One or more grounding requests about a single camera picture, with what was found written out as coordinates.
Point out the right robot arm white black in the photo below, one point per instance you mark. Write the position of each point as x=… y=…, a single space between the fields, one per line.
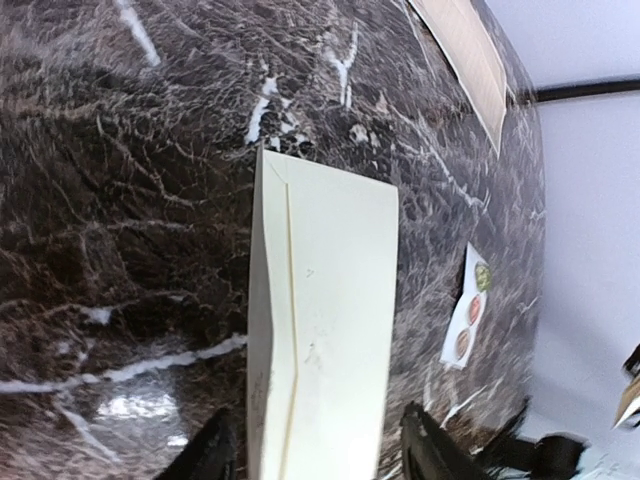
x=554 y=456

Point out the white sticker sheet with seals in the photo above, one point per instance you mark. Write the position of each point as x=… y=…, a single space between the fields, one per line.
x=468 y=312

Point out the beige lined letter sheet rear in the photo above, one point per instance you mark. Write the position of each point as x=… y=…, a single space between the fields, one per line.
x=461 y=35

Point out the right black frame post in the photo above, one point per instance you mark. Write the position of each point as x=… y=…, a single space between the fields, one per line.
x=590 y=88

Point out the cream paper envelope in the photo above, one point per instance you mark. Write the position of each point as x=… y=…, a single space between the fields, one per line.
x=322 y=284

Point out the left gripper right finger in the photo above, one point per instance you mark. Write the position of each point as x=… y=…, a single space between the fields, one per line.
x=428 y=452

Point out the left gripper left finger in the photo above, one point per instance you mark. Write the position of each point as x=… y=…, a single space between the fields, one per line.
x=210 y=455

